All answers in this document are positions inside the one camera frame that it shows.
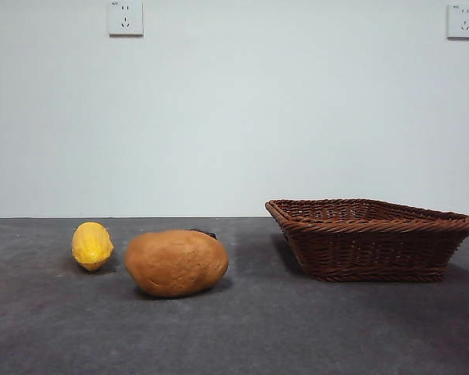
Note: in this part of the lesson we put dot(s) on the purple eggplant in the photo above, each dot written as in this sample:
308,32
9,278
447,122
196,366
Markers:
206,233

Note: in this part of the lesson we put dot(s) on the white wall socket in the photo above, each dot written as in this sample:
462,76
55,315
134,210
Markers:
126,18
463,22

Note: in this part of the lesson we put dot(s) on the brown wicker basket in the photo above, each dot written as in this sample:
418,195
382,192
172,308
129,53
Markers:
371,250

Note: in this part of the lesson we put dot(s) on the brown potato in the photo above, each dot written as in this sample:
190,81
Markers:
176,263

